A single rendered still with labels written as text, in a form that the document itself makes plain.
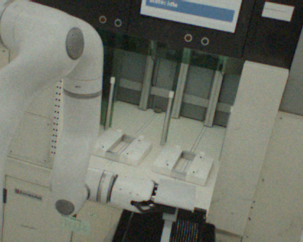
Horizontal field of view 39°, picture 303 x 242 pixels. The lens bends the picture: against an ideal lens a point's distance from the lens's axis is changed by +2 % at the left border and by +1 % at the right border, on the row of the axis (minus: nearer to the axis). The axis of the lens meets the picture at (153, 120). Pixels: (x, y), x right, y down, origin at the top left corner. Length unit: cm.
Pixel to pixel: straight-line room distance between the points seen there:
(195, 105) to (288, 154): 101
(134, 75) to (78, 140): 132
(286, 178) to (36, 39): 88
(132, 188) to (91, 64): 34
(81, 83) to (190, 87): 133
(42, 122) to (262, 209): 79
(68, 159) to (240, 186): 56
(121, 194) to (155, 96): 128
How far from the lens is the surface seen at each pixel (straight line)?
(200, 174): 164
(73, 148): 102
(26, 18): 81
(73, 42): 78
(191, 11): 127
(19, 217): 175
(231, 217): 138
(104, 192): 110
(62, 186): 103
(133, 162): 166
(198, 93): 224
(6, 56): 154
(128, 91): 234
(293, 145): 133
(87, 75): 96
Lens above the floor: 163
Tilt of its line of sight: 21 degrees down
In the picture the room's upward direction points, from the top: 10 degrees clockwise
